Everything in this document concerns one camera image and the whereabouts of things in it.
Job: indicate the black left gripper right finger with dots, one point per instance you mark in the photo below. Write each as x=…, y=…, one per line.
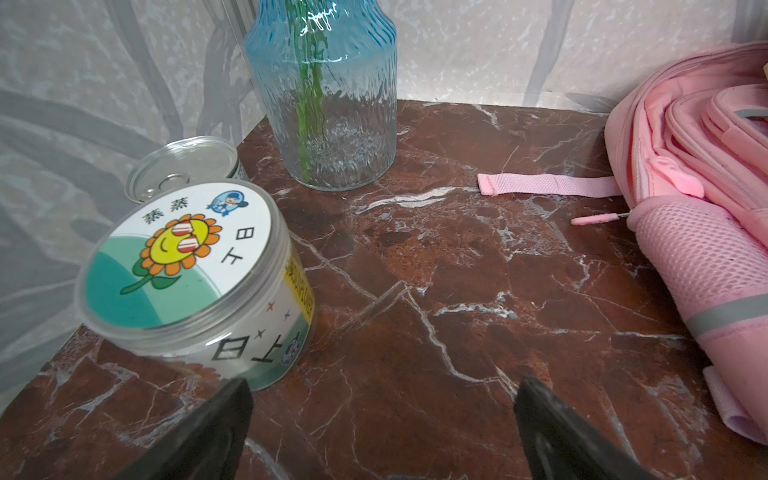
x=559, y=444

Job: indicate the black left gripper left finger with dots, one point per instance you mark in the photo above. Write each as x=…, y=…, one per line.
x=206, y=445

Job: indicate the pink backpack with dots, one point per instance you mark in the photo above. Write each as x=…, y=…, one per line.
x=688, y=153

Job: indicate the sunflower label plastic can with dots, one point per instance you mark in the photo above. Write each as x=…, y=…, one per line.
x=205, y=278

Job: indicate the clear pull-tab can lid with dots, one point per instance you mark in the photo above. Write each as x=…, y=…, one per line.
x=179, y=163

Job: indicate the blue glass vase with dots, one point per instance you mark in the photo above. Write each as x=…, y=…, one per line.
x=326, y=72

